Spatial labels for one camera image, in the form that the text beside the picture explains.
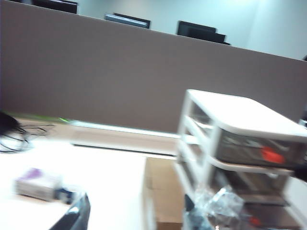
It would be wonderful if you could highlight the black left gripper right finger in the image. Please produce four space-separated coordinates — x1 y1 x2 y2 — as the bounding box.
183 186 245 230

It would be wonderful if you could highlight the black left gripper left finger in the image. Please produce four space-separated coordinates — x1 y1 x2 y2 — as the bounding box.
49 191 91 230

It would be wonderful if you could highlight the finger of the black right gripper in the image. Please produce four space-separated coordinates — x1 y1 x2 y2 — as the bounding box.
294 164 307 180

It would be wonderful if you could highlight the small blue black clip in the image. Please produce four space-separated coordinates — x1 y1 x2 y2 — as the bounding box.
54 186 80 206

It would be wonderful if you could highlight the brown cardboard box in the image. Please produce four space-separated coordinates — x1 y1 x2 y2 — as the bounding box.
141 157 192 230

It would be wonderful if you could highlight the grey desk partition panel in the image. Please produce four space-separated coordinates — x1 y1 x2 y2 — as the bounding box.
0 0 307 135

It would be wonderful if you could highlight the wide black computer monitor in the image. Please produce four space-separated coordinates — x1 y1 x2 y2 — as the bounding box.
177 20 231 46

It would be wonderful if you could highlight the black monitor with silver edge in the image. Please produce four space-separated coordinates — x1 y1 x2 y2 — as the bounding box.
105 12 151 29

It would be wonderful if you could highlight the smoky drawer with flat red handle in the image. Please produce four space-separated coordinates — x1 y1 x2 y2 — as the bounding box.
239 203 303 230

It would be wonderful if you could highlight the smoky drawer with notched red handle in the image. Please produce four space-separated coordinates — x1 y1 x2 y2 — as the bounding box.
191 104 307 168

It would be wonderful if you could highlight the white plastic drawer cabinet frame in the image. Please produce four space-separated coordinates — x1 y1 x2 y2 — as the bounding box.
174 89 307 230

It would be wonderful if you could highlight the green cable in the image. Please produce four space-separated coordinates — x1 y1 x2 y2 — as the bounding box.
24 114 72 125

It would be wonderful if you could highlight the black cable bundle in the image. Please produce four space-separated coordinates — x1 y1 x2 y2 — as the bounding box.
0 111 57 153

